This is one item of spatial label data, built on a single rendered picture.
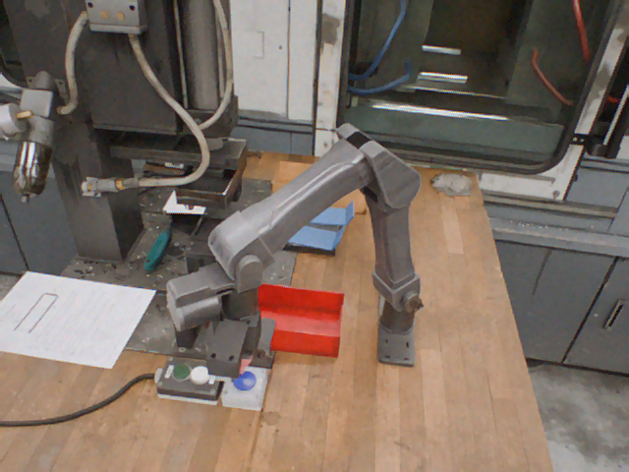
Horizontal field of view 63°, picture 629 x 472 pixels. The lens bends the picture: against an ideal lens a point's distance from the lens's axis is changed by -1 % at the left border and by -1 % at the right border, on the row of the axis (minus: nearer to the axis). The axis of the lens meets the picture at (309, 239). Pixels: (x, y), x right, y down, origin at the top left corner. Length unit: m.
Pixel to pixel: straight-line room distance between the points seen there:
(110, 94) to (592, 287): 1.65
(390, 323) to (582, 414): 1.38
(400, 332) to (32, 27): 0.85
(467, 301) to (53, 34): 0.94
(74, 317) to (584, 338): 1.77
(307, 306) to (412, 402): 0.29
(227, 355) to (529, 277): 1.42
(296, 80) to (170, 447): 1.11
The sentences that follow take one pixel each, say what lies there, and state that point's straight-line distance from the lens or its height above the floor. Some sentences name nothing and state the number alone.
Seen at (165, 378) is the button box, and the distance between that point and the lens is 0.95.
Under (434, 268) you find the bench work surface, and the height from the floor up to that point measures 0.90.
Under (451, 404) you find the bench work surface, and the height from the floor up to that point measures 0.90.
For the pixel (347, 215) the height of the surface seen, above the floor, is 0.93.
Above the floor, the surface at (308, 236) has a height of 0.92.
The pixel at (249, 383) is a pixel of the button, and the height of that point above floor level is 0.94.
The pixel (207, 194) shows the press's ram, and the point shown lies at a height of 1.14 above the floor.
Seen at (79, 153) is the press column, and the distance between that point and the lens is 1.11.
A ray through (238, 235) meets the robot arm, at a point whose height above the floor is 1.25.
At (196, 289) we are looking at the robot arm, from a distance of 0.71.
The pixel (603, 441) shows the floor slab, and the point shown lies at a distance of 2.27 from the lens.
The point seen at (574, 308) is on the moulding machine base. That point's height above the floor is 0.38.
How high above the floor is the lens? 1.67
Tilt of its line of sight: 37 degrees down
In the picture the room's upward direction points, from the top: 3 degrees clockwise
